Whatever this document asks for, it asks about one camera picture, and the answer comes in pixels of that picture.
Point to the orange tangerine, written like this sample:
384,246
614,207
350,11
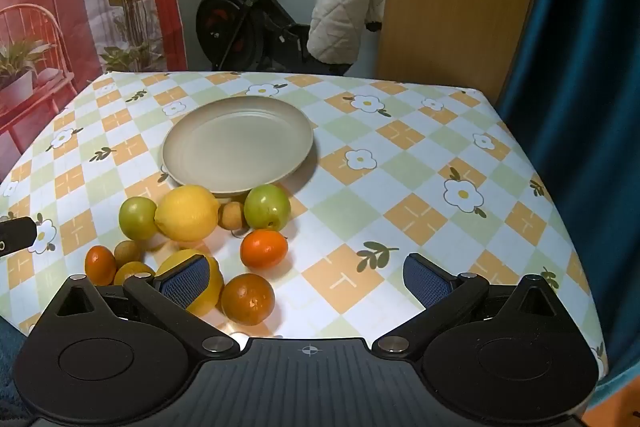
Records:
262,249
132,271
247,299
100,264

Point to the red printed backdrop cloth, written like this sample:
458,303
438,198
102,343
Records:
50,32

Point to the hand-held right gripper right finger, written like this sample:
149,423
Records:
425,281

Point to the checkered floral tablecloth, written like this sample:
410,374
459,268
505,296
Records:
400,167

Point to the beige round plate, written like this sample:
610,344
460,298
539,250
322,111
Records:
237,142

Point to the green plum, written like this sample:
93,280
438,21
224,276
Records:
137,217

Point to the brown longan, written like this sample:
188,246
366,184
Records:
127,252
232,215

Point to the teal curtain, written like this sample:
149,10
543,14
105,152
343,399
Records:
590,107

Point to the green apple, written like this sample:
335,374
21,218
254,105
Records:
266,207

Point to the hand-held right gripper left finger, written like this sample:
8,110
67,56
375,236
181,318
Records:
185,281

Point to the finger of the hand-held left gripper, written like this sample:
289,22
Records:
17,234

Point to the yellow lemon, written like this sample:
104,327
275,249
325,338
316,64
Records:
210,298
186,213

